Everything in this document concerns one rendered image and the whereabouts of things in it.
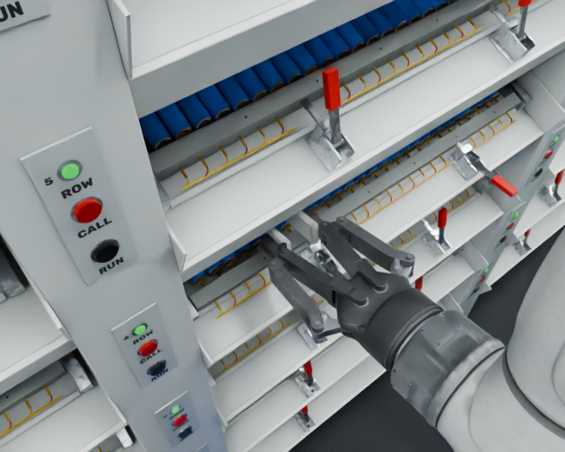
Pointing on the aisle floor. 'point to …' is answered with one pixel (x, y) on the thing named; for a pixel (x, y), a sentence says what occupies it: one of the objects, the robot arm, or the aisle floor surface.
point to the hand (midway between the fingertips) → (282, 225)
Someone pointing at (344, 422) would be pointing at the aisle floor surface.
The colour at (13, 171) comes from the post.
